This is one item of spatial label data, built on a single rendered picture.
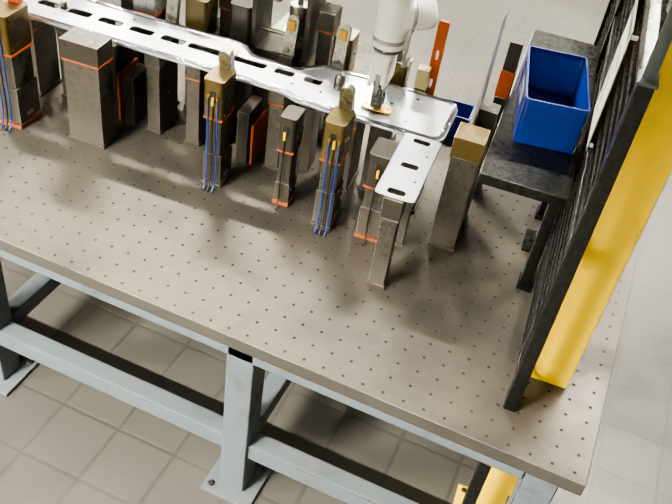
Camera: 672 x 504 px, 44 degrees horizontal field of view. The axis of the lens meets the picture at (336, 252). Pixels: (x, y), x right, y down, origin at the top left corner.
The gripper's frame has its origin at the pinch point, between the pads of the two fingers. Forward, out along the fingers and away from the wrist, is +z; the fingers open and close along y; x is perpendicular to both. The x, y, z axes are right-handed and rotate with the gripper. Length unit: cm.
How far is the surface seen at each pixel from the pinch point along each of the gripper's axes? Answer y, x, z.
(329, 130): 20.0, -6.7, 0.9
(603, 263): 48, 63, -6
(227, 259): 43, -23, 33
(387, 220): 35.4, 15.1, 10.7
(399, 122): 3.4, 7.6, 3.1
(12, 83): 18, -103, 18
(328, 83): -5.7, -15.9, 3.2
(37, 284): 34, -92, 80
